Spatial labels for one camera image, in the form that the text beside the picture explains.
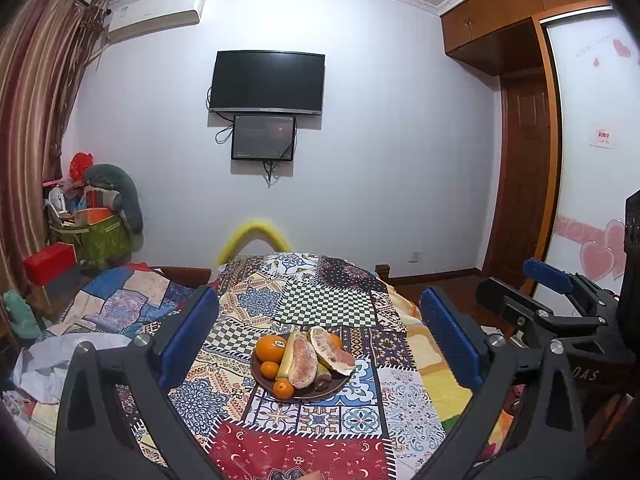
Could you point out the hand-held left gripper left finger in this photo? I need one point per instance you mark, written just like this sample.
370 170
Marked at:
192 332

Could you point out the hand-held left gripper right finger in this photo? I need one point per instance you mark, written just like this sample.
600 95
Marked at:
450 337

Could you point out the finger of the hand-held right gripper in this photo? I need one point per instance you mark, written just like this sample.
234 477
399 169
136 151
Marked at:
550 274
510 307

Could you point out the small mandarin orange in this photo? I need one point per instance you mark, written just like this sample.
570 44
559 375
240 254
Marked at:
270 370
283 389

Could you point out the peeled pomelo piece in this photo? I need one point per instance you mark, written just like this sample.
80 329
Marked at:
302 365

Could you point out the brown round plate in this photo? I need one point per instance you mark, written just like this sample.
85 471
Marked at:
300 395

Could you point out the wooden bed footboard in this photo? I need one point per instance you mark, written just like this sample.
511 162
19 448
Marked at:
180 276

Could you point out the large orange with sticker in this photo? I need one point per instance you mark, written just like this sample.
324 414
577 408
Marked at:
269 349

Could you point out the white wardrobe sliding door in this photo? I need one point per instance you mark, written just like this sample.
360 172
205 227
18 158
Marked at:
590 200

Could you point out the plain orange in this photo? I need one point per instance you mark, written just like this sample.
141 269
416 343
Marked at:
336 341

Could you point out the green fabric bag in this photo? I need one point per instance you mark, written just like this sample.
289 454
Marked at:
102 242

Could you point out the patchwork printed blanket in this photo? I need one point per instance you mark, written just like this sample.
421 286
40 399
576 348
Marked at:
325 300

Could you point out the pink white notice sticker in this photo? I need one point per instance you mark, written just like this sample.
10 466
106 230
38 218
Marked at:
602 136

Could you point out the white crumpled cloth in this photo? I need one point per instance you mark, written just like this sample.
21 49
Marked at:
45 365

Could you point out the red box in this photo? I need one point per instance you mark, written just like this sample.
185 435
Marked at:
50 262

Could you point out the teal soft toy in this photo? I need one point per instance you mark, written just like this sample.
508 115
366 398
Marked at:
20 315

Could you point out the red plastic bag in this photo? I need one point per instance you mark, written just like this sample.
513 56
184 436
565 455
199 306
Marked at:
80 165

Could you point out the striped brown curtain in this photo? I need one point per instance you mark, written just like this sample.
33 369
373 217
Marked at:
35 135

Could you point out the wooden overhead cabinet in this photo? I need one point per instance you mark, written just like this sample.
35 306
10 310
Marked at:
500 20

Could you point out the white air conditioner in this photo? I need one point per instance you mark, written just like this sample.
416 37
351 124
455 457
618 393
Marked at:
155 15

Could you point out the white wall socket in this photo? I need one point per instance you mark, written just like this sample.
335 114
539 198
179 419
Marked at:
416 256

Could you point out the small black wall monitor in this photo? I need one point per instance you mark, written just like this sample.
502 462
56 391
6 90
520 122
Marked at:
262 137

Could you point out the black wall television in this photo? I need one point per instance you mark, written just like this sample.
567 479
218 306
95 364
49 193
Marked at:
267 82

